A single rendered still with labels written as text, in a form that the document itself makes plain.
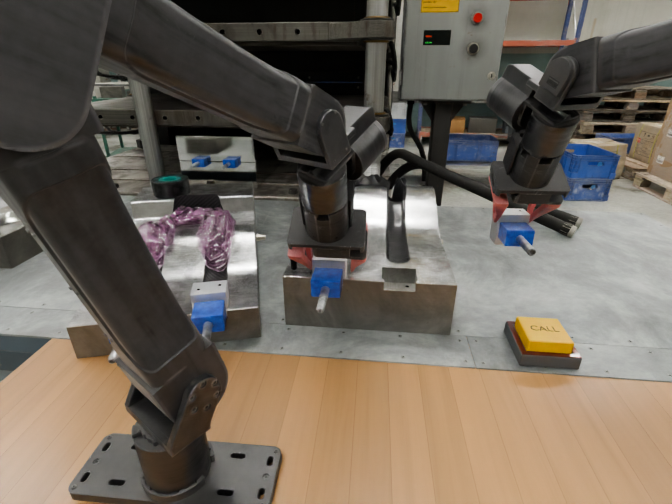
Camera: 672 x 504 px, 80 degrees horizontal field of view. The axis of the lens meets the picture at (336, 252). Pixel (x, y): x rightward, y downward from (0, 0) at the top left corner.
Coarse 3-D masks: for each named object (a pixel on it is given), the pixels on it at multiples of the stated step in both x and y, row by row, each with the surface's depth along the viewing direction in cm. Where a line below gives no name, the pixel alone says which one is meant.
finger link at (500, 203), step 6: (492, 180) 62; (492, 186) 62; (492, 192) 62; (498, 198) 61; (504, 198) 61; (498, 204) 60; (504, 204) 60; (498, 210) 62; (504, 210) 62; (498, 216) 65
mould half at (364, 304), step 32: (384, 192) 85; (416, 192) 85; (384, 224) 79; (416, 224) 79; (384, 256) 67; (416, 256) 67; (288, 288) 61; (352, 288) 60; (416, 288) 59; (448, 288) 58; (288, 320) 64; (320, 320) 63; (352, 320) 63; (384, 320) 62; (416, 320) 61; (448, 320) 61
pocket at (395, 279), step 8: (384, 272) 64; (392, 272) 63; (400, 272) 63; (408, 272) 63; (416, 272) 62; (384, 280) 64; (392, 280) 64; (400, 280) 64; (408, 280) 64; (416, 280) 61; (384, 288) 60; (392, 288) 60; (400, 288) 63; (408, 288) 63
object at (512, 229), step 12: (492, 216) 69; (504, 216) 66; (516, 216) 66; (528, 216) 65; (492, 228) 69; (504, 228) 64; (516, 228) 63; (528, 228) 63; (492, 240) 69; (504, 240) 64; (516, 240) 63; (528, 240) 63; (528, 252) 58
